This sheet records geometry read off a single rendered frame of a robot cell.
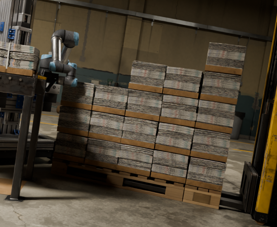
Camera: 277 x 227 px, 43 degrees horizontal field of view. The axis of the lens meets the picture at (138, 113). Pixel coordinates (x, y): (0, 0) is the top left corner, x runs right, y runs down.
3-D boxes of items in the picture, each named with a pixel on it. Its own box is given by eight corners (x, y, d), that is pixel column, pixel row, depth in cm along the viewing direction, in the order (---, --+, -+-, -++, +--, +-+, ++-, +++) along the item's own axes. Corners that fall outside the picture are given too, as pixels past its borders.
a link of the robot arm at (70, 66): (64, 61, 288) (62, 74, 288) (78, 64, 292) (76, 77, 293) (63, 61, 295) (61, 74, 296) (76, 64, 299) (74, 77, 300)
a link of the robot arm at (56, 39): (51, 24, 309) (50, 65, 281) (63, 26, 313) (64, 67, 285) (48, 34, 318) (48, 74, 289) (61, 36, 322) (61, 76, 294)
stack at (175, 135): (67, 166, 346) (80, 81, 341) (186, 190, 322) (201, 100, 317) (49, 173, 308) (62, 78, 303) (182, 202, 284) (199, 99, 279)
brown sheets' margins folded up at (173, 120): (70, 152, 344) (77, 100, 342) (188, 175, 321) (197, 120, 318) (52, 157, 307) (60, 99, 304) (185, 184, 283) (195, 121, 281)
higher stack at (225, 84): (185, 190, 322) (209, 49, 315) (219, 197, 316) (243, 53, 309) (181, 201, 284) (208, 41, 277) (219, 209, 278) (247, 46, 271)
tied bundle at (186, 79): (168, 95, 323) (172, 70, 322) (200, 100, 317) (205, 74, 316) (161, 93, 286) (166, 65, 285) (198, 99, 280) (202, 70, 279)
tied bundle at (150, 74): (137, 90, 329) (140, 65, 328) (168, 95, 323) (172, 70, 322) (127, 88, 292) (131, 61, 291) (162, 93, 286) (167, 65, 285)
